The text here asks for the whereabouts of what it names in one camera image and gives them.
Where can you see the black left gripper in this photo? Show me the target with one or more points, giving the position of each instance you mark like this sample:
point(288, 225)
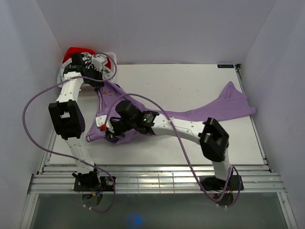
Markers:
point(98, 74)

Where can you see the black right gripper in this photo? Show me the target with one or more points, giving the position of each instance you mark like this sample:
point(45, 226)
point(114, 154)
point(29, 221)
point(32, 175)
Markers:
point(108, 138)

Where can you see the purple trousers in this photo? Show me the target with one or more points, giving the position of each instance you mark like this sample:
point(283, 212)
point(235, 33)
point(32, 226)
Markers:
point(230, 104)

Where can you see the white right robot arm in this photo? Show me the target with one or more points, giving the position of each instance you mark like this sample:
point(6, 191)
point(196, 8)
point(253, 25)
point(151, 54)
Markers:
point(210, 135)

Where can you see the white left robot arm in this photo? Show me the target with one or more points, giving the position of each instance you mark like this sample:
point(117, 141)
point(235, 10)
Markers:
point(69, 122)

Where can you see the white plastic laundry basket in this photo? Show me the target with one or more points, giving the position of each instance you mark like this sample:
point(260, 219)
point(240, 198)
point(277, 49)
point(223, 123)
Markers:
point(112, 57)

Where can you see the black white printed garment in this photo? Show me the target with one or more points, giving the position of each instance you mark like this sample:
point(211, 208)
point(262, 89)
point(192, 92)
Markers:
point(77, 61)

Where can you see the red garment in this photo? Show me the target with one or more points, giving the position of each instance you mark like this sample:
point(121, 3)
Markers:
point(73, 50)

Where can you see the dark table label sticker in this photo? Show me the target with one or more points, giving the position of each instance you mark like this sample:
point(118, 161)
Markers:
point(222, 66)

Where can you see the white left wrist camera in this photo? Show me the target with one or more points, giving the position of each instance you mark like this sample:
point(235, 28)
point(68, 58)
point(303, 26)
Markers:
point(99, 61)

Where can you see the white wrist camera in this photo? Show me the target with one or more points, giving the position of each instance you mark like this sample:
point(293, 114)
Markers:
point(103, 123)
point(99, 61)

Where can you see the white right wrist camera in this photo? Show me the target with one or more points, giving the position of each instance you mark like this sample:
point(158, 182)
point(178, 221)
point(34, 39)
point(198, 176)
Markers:
point(103, 123)

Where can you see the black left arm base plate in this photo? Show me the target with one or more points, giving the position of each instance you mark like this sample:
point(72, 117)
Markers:
point(94, 184)

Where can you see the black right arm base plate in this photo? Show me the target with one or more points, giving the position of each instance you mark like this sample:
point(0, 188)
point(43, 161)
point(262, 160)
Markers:
point(211, 183)

